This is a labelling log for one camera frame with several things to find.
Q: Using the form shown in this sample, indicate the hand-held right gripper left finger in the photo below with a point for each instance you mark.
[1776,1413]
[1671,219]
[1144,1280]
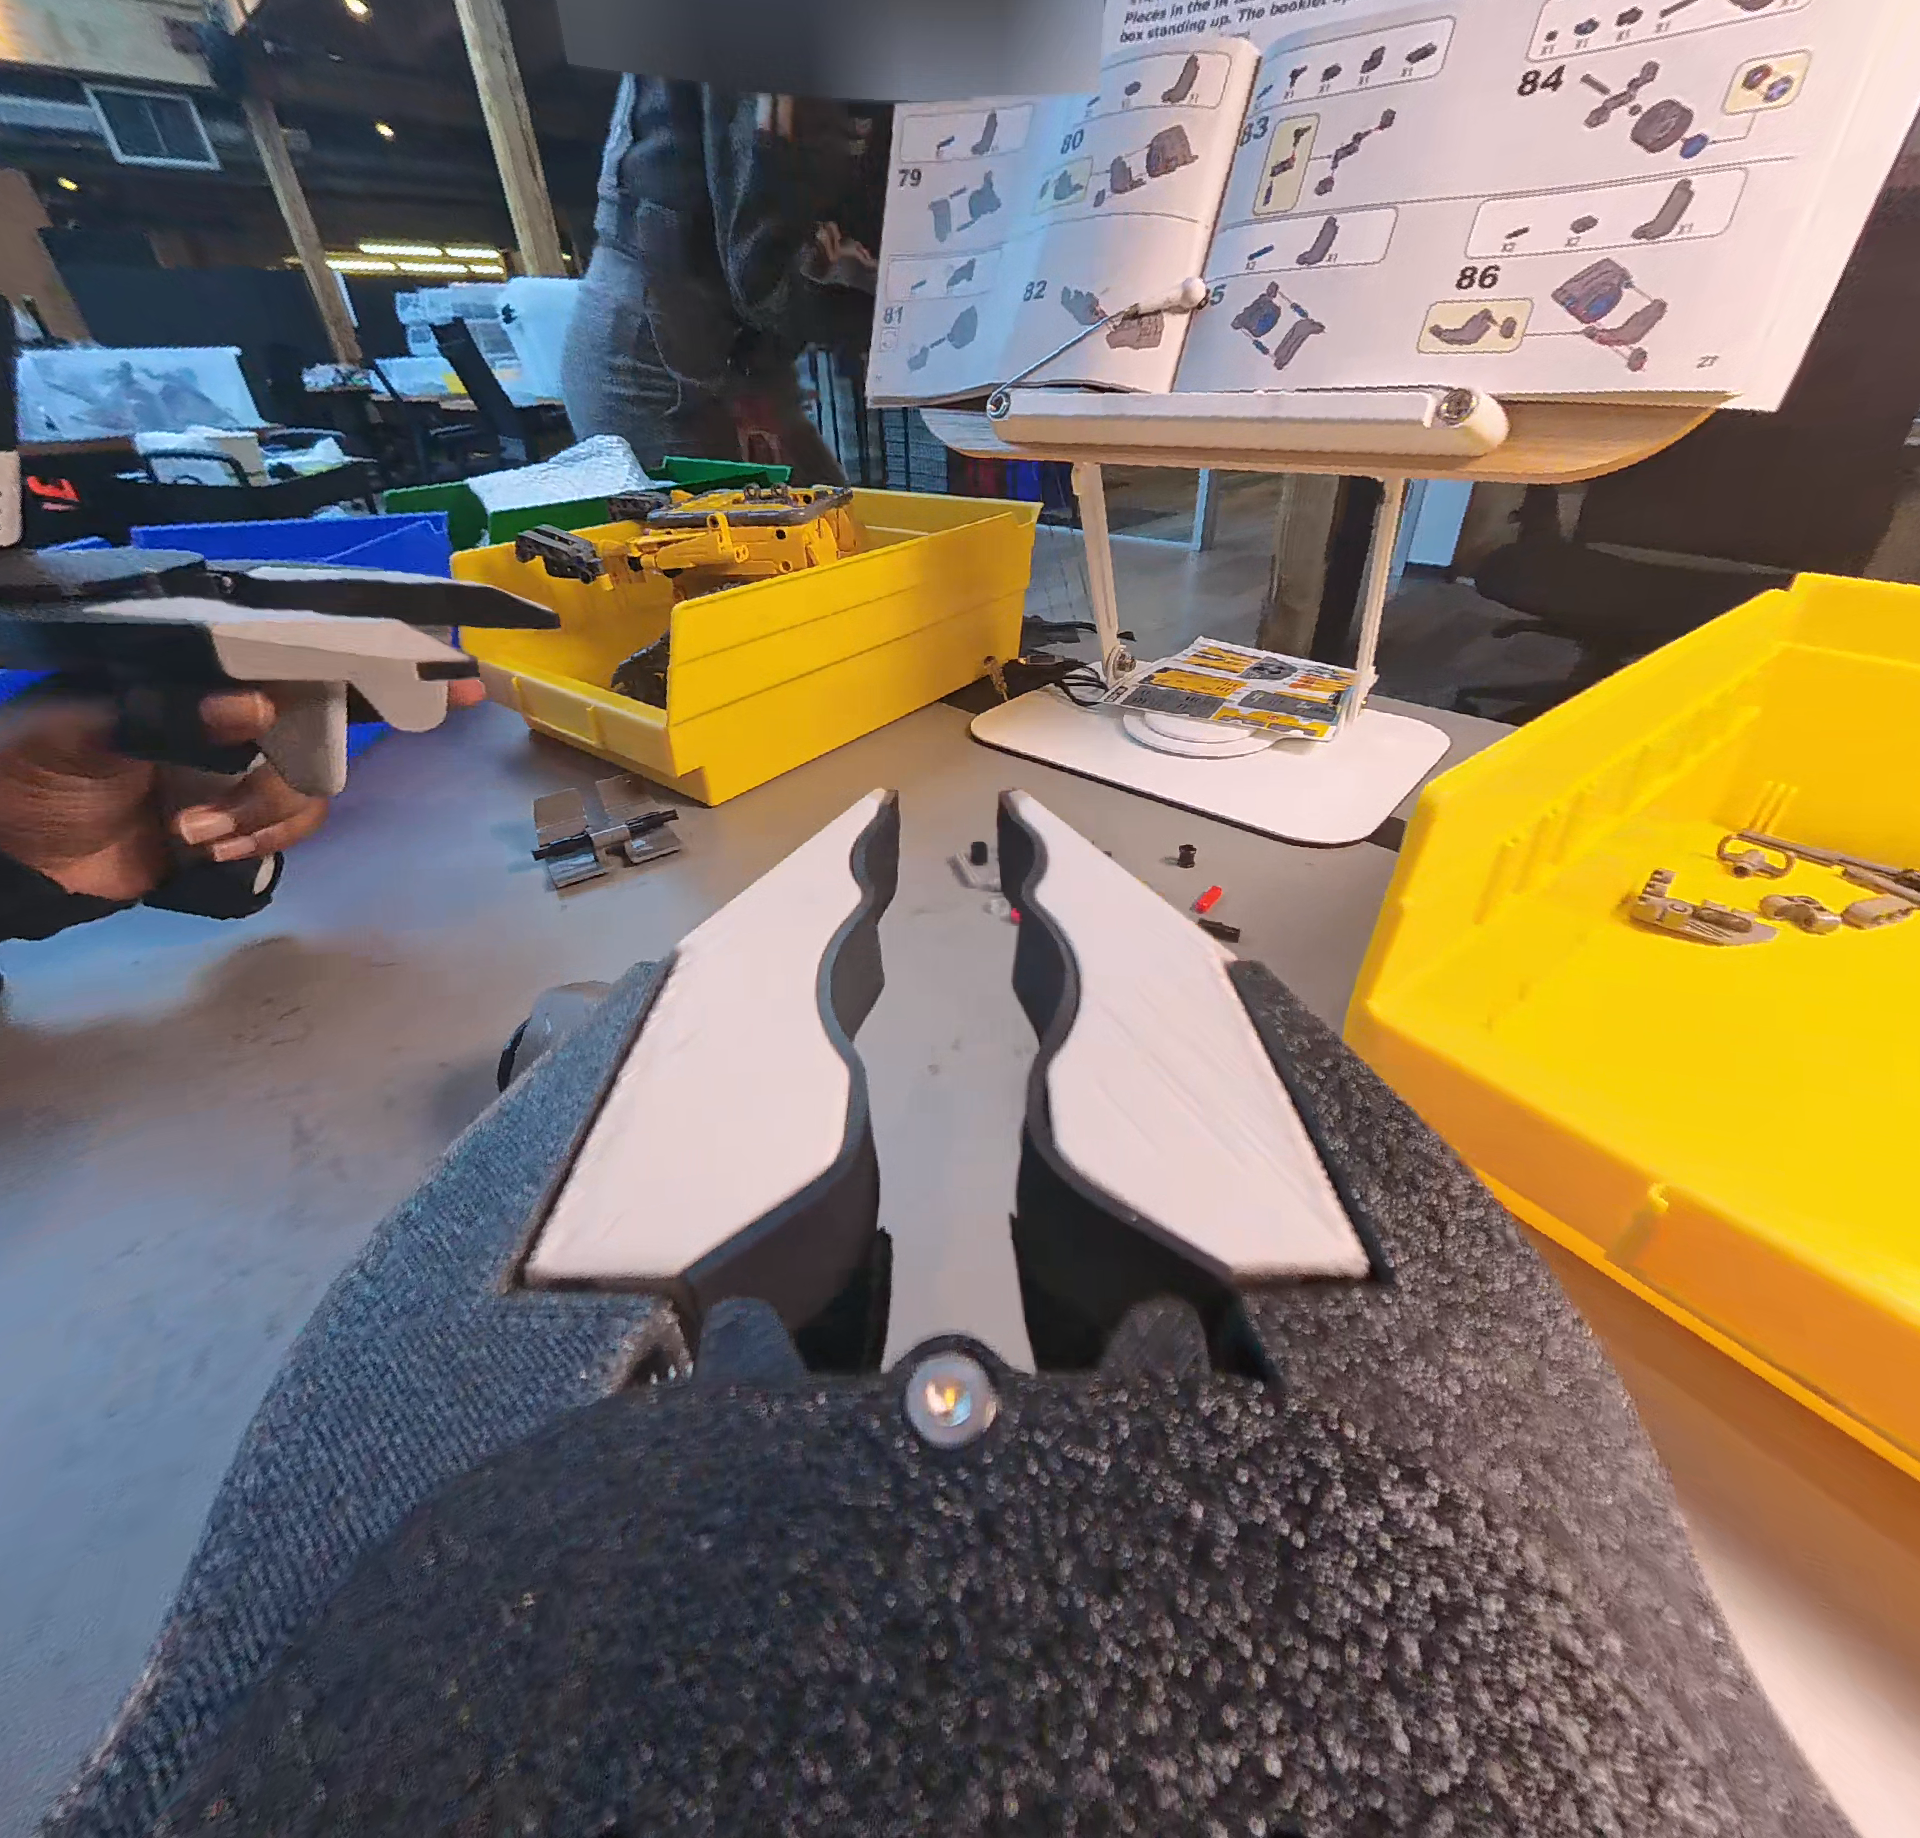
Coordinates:
[717,1103]

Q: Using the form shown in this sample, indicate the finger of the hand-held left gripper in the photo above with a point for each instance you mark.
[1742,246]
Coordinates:
[346,651]
[391,598]

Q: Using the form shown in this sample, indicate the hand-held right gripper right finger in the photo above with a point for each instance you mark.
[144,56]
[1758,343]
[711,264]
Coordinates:
[1184,1103]

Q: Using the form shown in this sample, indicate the pile of small toy pieces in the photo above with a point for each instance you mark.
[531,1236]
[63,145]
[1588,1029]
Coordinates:
[976,854]

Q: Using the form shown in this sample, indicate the person's left forearm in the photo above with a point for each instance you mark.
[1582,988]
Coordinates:
[228,888]

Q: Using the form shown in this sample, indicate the grey desk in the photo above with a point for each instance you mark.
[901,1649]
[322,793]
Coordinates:
[301,1046]

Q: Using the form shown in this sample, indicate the person's left hand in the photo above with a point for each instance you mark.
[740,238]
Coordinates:
[90,818]

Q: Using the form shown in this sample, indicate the blue plastic bin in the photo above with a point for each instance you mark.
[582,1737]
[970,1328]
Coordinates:
[301,540]

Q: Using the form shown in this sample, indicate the black cart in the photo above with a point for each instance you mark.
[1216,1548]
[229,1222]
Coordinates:
[255,481]

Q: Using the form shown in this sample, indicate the black office chair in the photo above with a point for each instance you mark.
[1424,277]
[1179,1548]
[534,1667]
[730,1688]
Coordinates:
[492,399]

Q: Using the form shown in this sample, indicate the grey toy plate assembly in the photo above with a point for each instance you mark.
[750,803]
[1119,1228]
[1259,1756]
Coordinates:
[570,818]

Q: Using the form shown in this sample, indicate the white storage boxes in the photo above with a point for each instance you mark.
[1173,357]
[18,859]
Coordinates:
[512,317]

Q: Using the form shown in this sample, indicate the green plastic bin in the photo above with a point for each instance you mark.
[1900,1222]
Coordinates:
[717,470]

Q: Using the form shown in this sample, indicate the yellow toy robot vehicle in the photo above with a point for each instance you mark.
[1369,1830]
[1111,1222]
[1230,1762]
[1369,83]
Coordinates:
[750,534]

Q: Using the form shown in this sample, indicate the thin wooden pillar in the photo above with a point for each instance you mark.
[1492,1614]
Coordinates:
[301,236]

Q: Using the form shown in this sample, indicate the yellow plastic bin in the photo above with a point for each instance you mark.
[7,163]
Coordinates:
[1575,1117]
[810,681]

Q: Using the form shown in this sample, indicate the yellow sticker sheet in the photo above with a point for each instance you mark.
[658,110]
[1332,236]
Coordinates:
[1230,688]

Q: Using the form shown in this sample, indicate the thick wooden pillar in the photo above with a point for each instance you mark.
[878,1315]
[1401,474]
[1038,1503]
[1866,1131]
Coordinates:
[492,83]

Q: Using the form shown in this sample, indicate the small grey toy part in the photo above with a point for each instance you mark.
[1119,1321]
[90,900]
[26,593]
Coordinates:
[1798,913]
[1742,859]
[1883,913]

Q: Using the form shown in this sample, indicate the white wooden book stand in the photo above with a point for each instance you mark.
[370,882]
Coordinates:
[1272,421]

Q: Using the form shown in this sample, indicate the dark toy axle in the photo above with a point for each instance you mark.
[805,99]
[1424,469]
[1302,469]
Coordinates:
[1835,859]

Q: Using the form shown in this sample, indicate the white instruction booklet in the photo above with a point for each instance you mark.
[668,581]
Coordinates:
[1498,219]

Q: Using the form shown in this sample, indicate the wall air conditioner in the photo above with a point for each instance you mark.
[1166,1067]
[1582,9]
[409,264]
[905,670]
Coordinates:
[150,123]

